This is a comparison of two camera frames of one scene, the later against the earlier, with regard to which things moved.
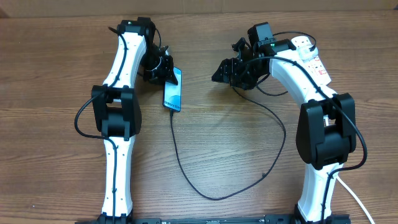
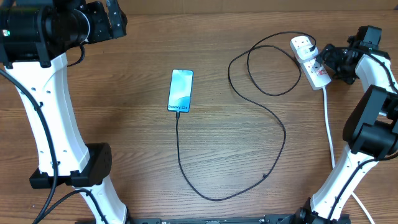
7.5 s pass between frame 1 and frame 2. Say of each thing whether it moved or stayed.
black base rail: stayed
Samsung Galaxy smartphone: moved
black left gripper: moved
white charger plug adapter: stayed
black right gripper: moved
